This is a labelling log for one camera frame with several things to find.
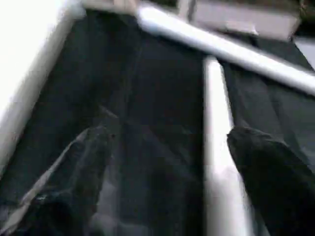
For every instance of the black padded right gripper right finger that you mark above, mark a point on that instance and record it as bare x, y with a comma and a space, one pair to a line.
280, 191

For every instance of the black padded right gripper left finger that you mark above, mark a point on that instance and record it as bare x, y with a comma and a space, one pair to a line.
69, 191

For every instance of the white plastic table leg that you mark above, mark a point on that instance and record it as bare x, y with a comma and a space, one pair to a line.
219, 147
221, 46

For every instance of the white plastic children's table top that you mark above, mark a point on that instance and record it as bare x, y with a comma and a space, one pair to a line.
24, 59

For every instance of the black plastic work mat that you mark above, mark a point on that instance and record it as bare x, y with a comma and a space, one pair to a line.
147, 88

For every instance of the white side table board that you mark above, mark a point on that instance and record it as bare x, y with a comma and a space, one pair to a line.
307, 51

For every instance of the white low drawer unit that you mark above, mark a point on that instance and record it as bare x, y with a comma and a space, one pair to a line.
246, 19

